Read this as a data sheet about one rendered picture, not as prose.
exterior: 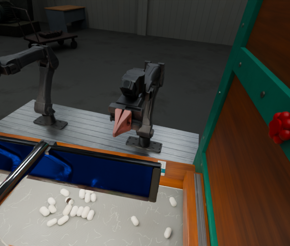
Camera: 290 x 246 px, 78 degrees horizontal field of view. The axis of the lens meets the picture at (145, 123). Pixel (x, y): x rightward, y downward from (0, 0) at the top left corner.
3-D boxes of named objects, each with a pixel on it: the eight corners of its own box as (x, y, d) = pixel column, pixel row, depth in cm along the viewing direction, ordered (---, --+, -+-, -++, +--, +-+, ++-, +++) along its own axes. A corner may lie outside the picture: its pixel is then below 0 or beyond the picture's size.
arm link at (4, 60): (5, 63, 72) (54, 43, 95) (-13, 59, 73) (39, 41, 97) (17, 90, 79) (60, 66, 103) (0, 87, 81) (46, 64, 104)
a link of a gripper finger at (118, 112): (131, 129, 44) (141, 109, 51) (104, 123, 45) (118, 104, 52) (131, 148, 48) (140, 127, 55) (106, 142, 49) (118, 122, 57)
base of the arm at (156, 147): (161, 142, 92) (164, 133, 98) (125, 133, 96) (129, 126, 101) (160, 153, 97) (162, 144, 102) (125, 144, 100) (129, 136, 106)
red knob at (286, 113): (261, 129, 28) (276, 104, 25) (276, 132, 27) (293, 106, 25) (272, 150, 24) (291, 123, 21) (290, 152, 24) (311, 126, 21)
